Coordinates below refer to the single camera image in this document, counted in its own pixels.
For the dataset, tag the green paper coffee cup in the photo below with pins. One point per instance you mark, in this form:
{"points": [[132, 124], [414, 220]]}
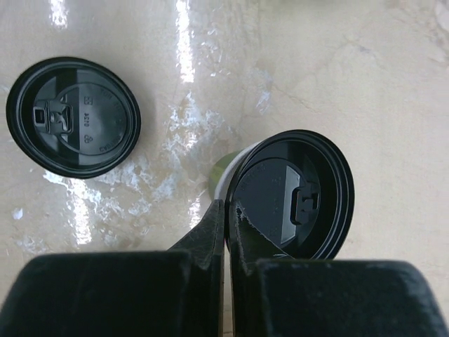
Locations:
{"points": [[223, 170]]}

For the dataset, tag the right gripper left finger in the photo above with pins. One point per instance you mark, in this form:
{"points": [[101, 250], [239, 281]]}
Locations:
{"points": [[176, 292]]}

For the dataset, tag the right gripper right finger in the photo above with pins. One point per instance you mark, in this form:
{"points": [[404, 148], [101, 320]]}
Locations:
{"points": [[277, 295]]}

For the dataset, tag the black plastic cup lid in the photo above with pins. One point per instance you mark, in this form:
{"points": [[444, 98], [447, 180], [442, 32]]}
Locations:
{"points": [[297, 189]]}

